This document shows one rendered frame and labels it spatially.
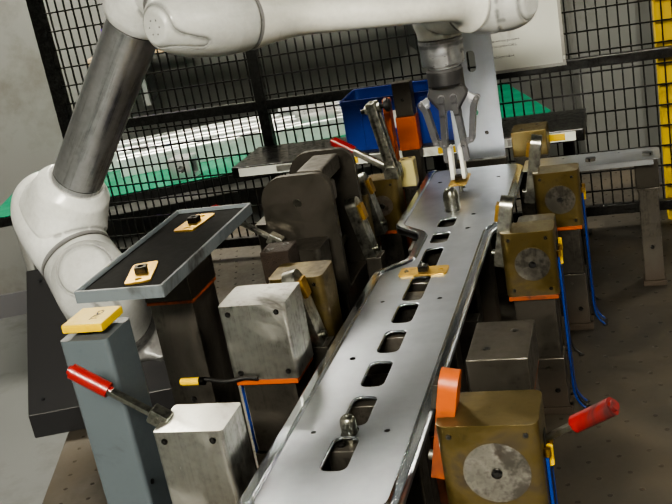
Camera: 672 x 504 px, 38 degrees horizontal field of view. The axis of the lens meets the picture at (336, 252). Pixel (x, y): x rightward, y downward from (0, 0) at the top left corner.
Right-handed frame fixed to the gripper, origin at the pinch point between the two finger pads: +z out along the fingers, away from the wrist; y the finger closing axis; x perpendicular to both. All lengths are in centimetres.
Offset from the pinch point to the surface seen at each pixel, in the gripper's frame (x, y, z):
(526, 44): 54, 12, -14
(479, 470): -109, 17, 6
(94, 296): -88, -37, -9
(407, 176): 6.2, -12.6, 3.8
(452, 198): -14.0, 0.5, 3.8
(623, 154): 16.5, 33.5, 6.6
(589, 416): -108, 29, 1
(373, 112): -1.8, -15.8, -12.9
